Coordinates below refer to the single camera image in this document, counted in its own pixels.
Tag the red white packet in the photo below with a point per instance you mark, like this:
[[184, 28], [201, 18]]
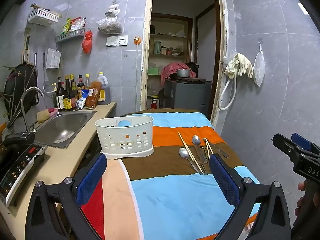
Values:
[[78, 24]]

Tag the white slotted wall basket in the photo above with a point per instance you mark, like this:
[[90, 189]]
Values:
[[43, 16]]

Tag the metal table knife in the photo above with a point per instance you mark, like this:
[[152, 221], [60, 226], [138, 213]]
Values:
[[220, 150]]

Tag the orange spice packet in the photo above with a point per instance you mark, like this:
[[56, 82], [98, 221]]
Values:
[[93, 95]]

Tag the wooden door frame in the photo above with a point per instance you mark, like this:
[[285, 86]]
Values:
[[146, 55]]

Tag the large soy sauce bottle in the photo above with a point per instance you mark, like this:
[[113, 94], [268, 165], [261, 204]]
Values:
[[68, 100]]

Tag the blue round object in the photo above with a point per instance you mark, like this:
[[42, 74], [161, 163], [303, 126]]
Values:
[[124, 124]]

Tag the small glass jar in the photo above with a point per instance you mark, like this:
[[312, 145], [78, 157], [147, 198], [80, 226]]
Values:
[[163, 50]]

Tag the stainless steel sink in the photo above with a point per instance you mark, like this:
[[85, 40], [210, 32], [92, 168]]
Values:
[[62, 127]]

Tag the black bag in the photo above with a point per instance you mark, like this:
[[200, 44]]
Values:
[[193, 68]]

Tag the hanging wooden cutting board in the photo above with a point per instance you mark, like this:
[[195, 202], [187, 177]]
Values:
[[26, 47]]

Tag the metal spoon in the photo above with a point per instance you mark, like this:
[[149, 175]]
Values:
[[196, 140], [183, 153]]

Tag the white plastic utensil basket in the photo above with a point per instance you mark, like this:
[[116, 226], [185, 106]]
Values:
[[120, 135]]

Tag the black induction cooker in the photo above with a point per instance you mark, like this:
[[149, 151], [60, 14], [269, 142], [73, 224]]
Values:
[[17, 170]]

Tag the striped colourful blanket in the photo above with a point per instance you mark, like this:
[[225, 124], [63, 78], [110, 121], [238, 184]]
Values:
[[175, 200]]

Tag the hanging metal spatula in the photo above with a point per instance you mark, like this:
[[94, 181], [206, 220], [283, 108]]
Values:
[[35, 58]]

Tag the cream rubber gloves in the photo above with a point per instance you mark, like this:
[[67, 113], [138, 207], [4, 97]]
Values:
[[240, 63]]

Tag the metal pot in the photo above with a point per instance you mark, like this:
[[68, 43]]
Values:
[[182, 73]]

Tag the yellow cap sauce bottle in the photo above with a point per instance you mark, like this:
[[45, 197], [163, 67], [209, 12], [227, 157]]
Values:
[[74, 87]]

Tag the white mesh bag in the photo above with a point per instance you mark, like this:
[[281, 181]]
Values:
[[258, 67]]

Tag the large oil jug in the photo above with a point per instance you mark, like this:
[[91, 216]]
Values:
[[103, 90]]

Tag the yellow sponge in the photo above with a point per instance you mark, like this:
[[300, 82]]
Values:
[[43, 116]]

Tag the curved metal faucet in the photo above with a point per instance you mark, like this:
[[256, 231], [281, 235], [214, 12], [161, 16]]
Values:
[[25, 100]]

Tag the green yellow packet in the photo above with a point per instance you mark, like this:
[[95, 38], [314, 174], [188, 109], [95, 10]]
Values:
[[66, 26]]

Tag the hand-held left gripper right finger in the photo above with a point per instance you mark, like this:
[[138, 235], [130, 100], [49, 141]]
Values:
[[223, 177]]

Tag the white wall switch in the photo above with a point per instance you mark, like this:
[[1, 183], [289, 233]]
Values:
[[111, 41]]

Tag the clear bag of dried goods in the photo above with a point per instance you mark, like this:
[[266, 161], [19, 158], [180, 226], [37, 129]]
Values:
[[109, 23]]

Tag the wooden chopstick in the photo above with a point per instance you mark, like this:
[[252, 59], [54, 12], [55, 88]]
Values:
[[206, 147], [186, 146], [210, 147]]

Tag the wooden stick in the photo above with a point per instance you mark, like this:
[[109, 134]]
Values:
[[33, 5]]

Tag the pink cloth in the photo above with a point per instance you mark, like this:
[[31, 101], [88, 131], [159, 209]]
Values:
[[168, 70]]

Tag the person's right hand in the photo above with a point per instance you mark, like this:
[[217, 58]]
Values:
[[301, 186]]

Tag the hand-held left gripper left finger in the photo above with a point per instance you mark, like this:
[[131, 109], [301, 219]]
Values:
[[91, 177]]

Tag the blue white packet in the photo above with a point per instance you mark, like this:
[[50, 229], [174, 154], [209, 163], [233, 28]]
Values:
[[82, 100]]

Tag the grey washing machine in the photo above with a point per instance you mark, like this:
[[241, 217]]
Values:
[[187, 96]]

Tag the grey wall shelf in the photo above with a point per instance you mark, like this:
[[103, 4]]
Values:
[[70, 36]]

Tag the orange wall hook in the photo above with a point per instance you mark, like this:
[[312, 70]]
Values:
[[136, 40]]

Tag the black hanging wok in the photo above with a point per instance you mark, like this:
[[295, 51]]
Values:
[[17, 87]]

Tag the white wall socket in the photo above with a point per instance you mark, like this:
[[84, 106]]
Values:
[[122, 40]]

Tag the wooden shelf unit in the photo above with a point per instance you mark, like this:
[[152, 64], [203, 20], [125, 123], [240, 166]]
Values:
[[170, 36]]

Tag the yellow cap clear bottle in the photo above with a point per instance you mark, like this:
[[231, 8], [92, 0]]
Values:
[[87, 82]]

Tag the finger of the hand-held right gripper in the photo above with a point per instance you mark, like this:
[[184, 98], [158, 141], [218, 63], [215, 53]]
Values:
[[301, 140], [283, 143]]

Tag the red cap dark bottle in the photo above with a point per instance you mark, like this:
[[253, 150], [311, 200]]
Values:
[[80, 85]]

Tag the green box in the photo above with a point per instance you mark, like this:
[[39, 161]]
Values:
[[153, 70]]

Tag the metal fork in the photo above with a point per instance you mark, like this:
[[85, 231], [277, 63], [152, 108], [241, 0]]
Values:
[[202, 155]]

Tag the red plastic bag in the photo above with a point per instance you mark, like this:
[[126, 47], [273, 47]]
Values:
[[87, 42]]

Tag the dark pump bottle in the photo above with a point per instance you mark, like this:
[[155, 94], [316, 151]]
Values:
[[60, 97]]

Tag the green thermos cup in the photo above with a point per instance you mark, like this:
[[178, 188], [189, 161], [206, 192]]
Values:
[[157, 48]]

